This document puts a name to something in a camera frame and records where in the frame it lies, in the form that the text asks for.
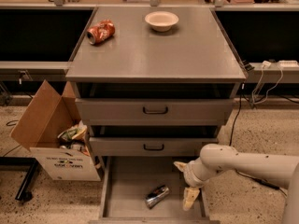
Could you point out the black metal stand leg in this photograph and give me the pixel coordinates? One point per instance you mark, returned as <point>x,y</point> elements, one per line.
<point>22,164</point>

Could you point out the grey drawer cabinet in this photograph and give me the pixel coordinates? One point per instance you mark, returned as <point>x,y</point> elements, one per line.
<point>191,61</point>

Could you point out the silver blue redbull can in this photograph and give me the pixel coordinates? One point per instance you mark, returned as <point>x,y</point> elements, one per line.
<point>156,195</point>

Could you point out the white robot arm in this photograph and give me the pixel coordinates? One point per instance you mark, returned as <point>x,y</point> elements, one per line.
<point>278,170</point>

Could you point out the white power strip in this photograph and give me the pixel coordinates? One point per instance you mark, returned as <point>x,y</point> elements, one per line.
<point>288,64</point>

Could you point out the grey middle drawer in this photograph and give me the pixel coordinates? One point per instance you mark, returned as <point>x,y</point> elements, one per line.
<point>148,146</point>

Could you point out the cardboard box with trash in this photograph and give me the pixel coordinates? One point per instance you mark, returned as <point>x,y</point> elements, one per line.
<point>47,116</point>

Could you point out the grey top drawer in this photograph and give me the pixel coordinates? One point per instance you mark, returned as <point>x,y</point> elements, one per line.
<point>173,112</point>

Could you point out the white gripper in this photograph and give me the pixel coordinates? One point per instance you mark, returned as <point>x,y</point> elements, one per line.
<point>191,174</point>

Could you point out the grey bottom drawer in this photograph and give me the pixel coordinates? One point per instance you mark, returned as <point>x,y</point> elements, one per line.
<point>127,182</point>

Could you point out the white bowl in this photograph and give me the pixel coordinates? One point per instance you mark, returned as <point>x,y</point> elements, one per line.
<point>161,21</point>

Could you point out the black power adapter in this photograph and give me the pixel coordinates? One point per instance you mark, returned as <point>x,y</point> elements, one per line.
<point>266,184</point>

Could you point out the crushed orange soda can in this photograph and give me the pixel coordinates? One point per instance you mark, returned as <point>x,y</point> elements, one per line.
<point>100,32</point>

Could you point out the grey drawer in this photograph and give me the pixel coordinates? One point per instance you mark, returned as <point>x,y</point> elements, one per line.
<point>127,182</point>
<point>173,112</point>
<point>148,146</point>

